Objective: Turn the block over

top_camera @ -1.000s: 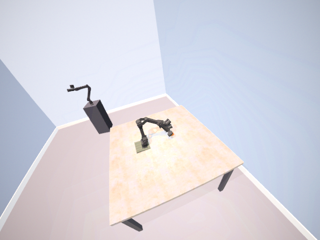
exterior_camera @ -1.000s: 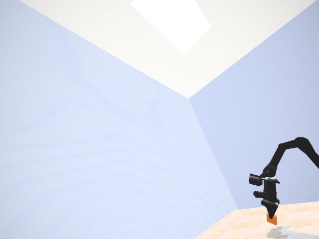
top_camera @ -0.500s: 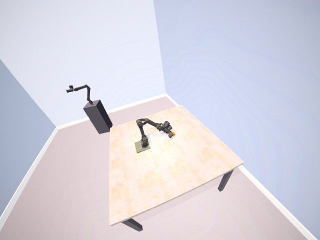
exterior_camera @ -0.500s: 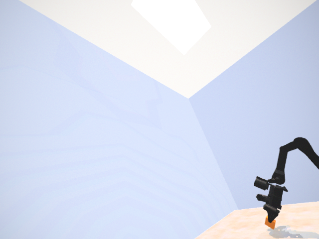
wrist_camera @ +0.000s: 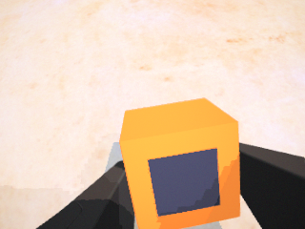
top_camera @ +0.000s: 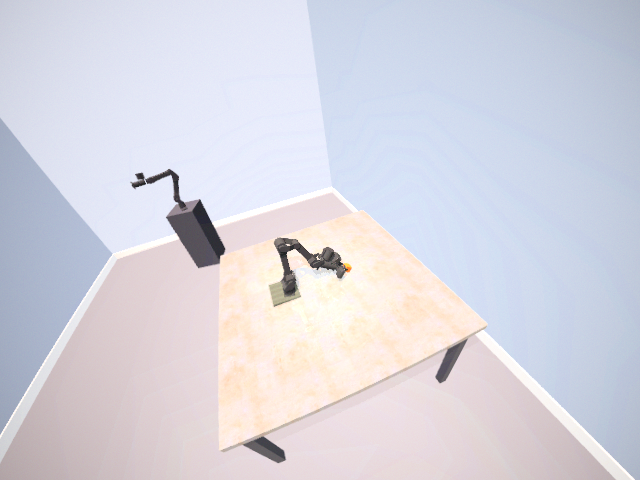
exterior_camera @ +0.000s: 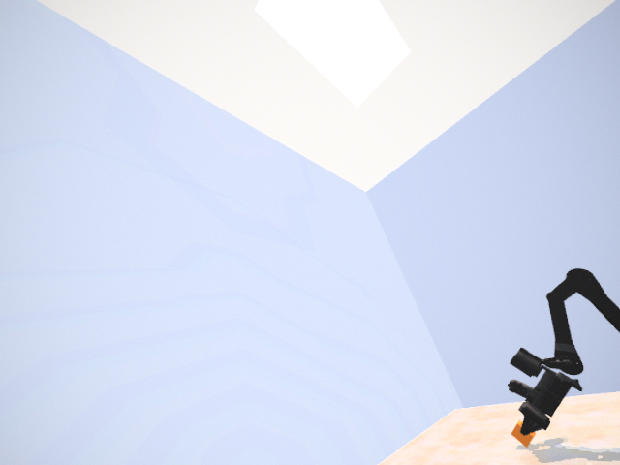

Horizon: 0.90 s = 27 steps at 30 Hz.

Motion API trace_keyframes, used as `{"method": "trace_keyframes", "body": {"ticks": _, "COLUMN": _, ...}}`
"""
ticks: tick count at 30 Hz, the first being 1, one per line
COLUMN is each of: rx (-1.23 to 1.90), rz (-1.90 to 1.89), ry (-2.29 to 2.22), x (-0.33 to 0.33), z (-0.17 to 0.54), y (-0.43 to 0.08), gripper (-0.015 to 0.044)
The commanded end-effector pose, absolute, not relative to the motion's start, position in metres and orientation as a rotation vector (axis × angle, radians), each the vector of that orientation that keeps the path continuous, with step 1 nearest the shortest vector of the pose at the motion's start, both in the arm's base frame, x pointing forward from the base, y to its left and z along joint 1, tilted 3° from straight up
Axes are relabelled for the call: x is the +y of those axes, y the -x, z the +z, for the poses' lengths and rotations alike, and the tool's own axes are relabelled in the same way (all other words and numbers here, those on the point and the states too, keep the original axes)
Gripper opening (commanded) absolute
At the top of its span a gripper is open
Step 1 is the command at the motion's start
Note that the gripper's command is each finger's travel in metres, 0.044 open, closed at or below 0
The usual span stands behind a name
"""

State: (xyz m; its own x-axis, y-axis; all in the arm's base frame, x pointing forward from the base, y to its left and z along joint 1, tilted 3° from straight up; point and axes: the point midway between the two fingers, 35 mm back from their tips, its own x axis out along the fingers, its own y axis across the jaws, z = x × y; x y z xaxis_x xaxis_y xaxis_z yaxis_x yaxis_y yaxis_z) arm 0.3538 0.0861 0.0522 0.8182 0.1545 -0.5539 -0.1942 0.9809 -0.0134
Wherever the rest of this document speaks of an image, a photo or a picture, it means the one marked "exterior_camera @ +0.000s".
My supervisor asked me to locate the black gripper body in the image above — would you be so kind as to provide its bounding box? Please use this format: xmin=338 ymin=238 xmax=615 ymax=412
xmin=518 ymin=383 xmax=564 ymax=431

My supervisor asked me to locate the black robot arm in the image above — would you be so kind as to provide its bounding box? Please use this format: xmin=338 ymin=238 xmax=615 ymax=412
xmin=508 ymin=268 xmax=620 ymax=404

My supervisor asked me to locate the orange block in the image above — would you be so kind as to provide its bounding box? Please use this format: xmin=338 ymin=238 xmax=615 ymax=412
xmin=511 ymin=421 xmax=536 ymax=449

